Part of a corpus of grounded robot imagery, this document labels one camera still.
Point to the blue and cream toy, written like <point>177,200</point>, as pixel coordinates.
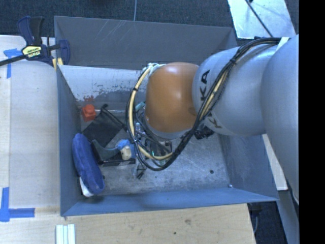
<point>125,149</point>

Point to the grey metal bin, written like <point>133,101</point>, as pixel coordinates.
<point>182,177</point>

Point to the dark grey curved tool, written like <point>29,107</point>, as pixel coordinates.
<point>101,150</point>

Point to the black cloth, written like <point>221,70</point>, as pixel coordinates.
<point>104,129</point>

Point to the blue and white cloth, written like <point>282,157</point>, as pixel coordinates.
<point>86,161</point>

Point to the red toy brick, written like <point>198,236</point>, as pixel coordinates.
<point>89,113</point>

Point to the pale wood flat board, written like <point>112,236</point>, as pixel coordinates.
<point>33,136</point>

